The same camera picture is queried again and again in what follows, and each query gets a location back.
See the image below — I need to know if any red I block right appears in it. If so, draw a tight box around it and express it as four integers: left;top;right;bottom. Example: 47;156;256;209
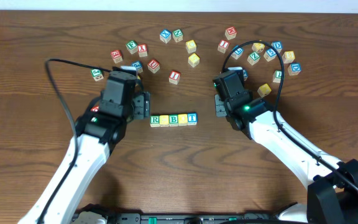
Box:
218;40;229;54

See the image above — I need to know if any blue L block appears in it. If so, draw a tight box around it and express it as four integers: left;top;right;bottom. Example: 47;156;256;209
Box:
231;45;244;60

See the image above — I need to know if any blue S block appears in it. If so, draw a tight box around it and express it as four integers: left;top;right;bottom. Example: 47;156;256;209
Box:
264;49;277;62

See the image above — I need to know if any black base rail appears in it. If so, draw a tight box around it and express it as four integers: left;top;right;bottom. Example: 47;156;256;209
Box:
73;203;291;224

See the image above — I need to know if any red G block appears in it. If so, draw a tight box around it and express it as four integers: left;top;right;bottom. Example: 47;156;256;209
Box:
111;50;123;63

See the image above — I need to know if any blue X block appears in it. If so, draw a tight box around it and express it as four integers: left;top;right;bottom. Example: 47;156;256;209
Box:
159;29;172;44

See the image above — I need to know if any red u block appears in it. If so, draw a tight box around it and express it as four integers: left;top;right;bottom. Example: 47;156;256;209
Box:
90;106;99;112
147;59;160;73

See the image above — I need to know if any blue d block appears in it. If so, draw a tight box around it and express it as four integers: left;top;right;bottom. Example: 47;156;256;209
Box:
271;41;283;52
288;63;301;76

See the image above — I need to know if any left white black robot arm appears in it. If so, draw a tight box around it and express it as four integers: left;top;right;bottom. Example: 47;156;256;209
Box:
20;66;150;223

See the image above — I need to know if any blue D block right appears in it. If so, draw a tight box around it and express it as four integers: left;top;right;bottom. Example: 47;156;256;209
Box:
288;63;301;76

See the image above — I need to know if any blue T block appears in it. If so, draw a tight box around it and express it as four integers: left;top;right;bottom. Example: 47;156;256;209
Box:
187;113;198;126

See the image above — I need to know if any red I block centre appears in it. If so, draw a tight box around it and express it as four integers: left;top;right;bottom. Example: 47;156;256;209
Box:
168;70;181;85

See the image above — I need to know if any red i block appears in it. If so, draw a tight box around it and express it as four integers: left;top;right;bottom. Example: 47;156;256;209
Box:
168;70;181;85
218;40;229;54

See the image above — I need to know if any red U block lower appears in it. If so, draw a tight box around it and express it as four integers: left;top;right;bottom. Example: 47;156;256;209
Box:
90;106;99;112

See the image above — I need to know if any green J block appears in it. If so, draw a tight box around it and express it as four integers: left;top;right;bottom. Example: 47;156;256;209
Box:
91;69;104;82

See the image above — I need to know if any yellow 8 block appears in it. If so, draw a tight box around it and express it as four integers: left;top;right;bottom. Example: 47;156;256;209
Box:
282;51;295;63

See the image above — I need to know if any green F block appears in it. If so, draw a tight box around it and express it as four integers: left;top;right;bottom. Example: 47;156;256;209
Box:
126;40;138;54

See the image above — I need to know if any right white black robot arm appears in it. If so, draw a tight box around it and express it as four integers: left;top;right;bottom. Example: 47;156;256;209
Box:
213;70;358;223

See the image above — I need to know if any blue P block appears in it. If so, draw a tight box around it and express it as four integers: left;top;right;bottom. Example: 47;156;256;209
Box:
131;61;143;73

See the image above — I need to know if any red U block upper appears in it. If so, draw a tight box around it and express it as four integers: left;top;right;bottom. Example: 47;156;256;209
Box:
147;59;160;73

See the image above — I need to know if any blue D block upper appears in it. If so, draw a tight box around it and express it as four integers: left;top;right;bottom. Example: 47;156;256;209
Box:
271;41;283;52

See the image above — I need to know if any green B block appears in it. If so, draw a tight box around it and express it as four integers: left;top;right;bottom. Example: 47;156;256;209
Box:
168;114;178;127

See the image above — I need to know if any red Y block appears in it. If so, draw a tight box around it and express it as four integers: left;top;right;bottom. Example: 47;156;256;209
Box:
137;44;148;57

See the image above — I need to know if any green N block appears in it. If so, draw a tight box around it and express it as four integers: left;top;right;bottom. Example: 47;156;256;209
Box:
172;29;183;42

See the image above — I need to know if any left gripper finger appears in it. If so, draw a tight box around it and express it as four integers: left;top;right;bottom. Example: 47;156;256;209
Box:
143;91;150;119
133;94;144;119

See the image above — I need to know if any green Z block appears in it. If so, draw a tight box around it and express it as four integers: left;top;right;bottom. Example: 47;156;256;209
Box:
247;52;260;65

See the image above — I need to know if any yellow block O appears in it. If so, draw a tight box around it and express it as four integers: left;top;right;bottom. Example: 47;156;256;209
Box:
178;114;188;126
159;115;169;127

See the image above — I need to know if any green R block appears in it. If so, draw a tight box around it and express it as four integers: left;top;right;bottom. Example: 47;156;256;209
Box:
150;115;160;128

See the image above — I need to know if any red H block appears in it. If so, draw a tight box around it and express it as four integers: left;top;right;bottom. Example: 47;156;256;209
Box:
225;26;237;40

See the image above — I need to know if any green L block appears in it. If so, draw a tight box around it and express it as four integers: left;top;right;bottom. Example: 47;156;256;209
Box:
272;70;282;83

